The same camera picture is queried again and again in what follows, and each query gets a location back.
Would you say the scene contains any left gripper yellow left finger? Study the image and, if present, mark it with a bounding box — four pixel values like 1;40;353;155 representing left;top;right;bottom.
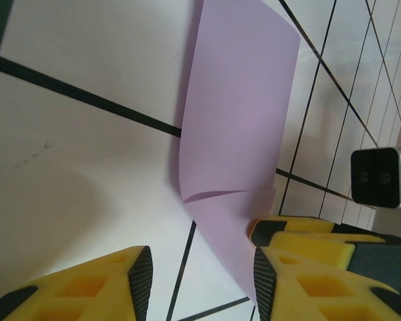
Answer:
0;245;154;321

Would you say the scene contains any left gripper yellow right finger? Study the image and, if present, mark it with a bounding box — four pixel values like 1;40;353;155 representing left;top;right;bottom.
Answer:
253;246;401;321

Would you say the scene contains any lavender cloth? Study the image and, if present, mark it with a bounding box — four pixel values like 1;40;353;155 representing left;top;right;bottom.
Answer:
169;0;301;307

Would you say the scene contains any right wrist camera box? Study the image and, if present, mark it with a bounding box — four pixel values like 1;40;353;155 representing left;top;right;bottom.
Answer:
350;146;401;210

